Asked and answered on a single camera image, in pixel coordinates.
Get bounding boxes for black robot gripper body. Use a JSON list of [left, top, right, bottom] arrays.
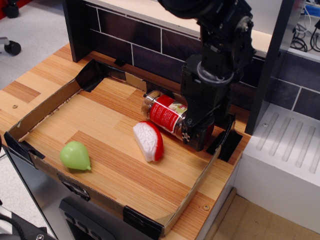
[[181, 54, 232, 128]]

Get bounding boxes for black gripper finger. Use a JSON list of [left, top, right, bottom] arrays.
[[182, 123, 213, 152], [213, 99, 231, 130]]

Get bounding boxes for red-lidded spice bottle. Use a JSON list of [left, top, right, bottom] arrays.
[[141, 90, 188, 141]]

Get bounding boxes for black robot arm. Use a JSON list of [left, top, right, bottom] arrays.
[[159, 0, 256, 151]]

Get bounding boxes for cardboard fence with black tape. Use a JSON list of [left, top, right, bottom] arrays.
[[0, 61, 244, 240]]

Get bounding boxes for red and white toy slice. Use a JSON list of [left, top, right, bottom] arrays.
[[133, 121, 164, 162]]

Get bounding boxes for white sink drainboard unit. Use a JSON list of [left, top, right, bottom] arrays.
[[234, 104, 320, 233]]

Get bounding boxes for green toy pear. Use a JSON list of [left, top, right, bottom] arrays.
[[59, 141, 91, 171]]

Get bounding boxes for black oven control panel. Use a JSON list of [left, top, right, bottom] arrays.
[[59, 200, 145, 240]]

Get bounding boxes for dark left side panel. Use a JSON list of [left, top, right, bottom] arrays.
[[62, 0, 98, 63]]

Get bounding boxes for black office chair caster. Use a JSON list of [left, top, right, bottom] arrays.
[[0, 37, 21, 56]]

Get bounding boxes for dark grey vertical post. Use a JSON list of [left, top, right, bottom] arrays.
[[245, 0, 301, 135]]

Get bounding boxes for black cables in background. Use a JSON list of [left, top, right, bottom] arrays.
[[291, 22, 320, 53]]

